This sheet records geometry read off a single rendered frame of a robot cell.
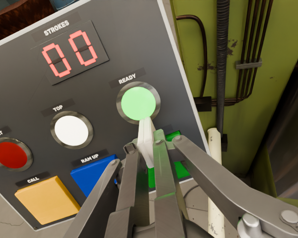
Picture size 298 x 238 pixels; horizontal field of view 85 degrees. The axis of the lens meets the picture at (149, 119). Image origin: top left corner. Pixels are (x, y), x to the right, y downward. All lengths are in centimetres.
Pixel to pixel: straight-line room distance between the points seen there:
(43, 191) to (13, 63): 19
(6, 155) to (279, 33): 54
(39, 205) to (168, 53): 30
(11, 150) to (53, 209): 12
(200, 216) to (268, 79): 94
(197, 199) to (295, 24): 106
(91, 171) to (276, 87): 51
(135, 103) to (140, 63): 5
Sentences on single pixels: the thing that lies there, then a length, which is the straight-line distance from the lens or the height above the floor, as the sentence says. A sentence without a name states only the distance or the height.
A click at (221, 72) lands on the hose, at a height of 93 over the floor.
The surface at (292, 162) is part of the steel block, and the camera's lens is 65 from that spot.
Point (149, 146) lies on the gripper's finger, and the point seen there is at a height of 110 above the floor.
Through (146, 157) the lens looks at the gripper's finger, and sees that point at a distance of 16.
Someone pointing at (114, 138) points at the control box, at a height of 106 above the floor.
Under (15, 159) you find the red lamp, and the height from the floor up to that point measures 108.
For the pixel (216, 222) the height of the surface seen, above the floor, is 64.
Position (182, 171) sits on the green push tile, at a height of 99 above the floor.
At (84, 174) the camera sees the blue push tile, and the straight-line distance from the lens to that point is 27.
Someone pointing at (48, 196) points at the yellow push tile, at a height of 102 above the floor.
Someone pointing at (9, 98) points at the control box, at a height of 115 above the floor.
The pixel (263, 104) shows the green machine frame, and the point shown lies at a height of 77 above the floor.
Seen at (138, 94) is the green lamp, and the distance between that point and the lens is 21.
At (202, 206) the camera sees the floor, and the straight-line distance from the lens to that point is 125.
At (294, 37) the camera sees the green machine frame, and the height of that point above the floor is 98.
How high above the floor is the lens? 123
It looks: 49 degrees down
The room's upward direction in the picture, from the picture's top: 29 degrees counter-clockwise
